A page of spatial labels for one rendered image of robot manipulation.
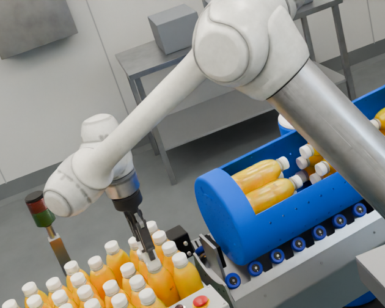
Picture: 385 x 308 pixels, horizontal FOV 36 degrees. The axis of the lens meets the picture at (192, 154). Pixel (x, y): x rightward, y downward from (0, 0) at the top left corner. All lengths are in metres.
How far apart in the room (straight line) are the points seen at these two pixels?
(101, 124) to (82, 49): 3.52
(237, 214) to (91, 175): 0.48
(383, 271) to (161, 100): 0.65
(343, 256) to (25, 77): 3.55
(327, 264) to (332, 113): 0.91
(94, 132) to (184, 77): 0.29
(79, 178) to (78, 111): 3.76
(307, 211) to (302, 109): 0.75
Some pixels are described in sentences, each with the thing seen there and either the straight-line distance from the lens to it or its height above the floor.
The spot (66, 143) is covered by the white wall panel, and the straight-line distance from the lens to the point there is 5.13.
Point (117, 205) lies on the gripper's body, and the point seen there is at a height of 1.32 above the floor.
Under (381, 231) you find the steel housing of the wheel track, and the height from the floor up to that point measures 0.87.
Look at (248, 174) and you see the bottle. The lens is 1.73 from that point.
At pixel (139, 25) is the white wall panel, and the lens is 4.96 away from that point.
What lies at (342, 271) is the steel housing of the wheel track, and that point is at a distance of 1.90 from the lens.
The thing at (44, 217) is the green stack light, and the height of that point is 1.19.
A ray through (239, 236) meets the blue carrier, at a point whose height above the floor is 1.11.
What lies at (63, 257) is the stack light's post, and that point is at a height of 1.03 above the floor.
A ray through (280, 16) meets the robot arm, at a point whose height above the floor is 1.76.
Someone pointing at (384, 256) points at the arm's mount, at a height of 1.07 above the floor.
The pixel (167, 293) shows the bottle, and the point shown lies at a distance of 1.67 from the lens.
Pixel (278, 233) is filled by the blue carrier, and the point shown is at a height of 1.06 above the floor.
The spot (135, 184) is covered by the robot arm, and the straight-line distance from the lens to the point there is 1.50.
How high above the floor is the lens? 2.01
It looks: 25 degrees down
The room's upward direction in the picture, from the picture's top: 18 degrees counter-clockwise
